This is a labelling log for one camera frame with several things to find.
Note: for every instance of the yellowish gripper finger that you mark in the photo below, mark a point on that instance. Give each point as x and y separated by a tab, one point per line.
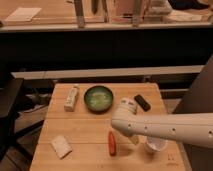
134	139

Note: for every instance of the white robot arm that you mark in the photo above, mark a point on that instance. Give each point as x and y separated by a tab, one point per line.
195	128

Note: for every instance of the right metal post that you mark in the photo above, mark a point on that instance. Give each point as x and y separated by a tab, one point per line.
136	13

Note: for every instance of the metal post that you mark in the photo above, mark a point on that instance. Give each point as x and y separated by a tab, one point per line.
136	13
79	13

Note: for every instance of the white paper sheet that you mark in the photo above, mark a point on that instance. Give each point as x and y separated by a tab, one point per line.
22	14

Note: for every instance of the red pepper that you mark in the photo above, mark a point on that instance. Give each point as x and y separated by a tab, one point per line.
111	144

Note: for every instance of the left metal post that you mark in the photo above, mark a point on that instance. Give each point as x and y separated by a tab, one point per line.
79	13

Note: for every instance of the green ceramic bowl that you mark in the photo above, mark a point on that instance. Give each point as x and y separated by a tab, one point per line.
98	98

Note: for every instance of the black rectangular block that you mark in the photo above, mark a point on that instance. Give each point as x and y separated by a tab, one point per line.
142	102

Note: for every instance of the white sponge piece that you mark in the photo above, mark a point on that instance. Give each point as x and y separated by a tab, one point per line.
61	146

